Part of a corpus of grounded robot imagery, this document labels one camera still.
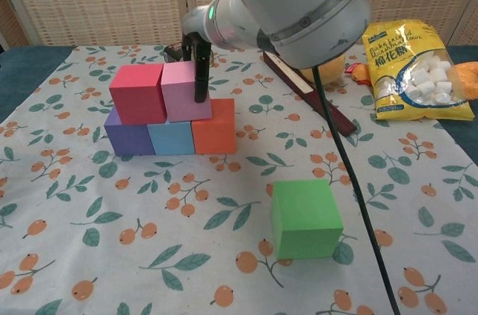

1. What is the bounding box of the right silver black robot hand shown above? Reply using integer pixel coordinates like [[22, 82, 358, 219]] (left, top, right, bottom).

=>
[[181, 4, 214, 104]]

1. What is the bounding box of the pink foam cube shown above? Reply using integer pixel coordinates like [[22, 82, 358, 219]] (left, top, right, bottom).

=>
[[160, 60, 213, 123]]

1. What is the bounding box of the red foam cube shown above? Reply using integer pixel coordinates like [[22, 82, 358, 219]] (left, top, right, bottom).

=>
[[108, 63, 167, 125]]

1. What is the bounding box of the orange foam cube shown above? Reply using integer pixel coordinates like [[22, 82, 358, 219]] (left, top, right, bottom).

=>
[[191, 98, 238, 155]]

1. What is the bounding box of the purple foam cube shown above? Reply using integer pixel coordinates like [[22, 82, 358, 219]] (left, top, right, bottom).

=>
[[104, 109, 156, 156]]

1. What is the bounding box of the green foam cube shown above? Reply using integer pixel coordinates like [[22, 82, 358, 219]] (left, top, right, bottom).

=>
[[270, 179, 344, 261]]

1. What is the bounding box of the black metal tin can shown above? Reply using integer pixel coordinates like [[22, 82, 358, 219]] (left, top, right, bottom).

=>
[[163, 42, 216, 70]]

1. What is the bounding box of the light blue foam cube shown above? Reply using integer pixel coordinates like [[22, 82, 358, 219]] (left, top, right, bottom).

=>
[[147, 122, 197, 155]]

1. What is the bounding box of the yellow plush chick toy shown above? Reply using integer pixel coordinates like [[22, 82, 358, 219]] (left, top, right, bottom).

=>
[[300, 54, 347, 87]]

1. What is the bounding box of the dark red folded fan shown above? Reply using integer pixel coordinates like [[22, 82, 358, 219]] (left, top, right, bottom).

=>
[[262, 49, 358, 137]]

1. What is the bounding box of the floral print tablecloth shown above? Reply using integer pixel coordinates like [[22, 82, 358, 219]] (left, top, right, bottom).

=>
[[0, 44, 478, 315]]

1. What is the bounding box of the yellow marshmallow bag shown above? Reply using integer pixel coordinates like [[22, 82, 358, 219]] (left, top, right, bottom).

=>
[[361, 19, 475, 122]]

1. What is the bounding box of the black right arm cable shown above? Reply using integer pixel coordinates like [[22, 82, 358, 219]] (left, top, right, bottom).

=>
[[213, 0, 400, 315]]

